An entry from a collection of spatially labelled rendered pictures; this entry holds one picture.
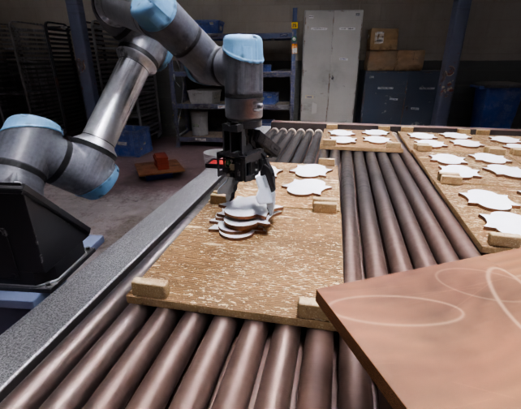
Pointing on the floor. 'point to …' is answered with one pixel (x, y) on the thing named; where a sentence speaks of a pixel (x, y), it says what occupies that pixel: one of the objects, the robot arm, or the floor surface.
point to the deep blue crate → (134, 141)
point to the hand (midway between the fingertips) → (251, 206)
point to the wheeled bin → (496, 103)
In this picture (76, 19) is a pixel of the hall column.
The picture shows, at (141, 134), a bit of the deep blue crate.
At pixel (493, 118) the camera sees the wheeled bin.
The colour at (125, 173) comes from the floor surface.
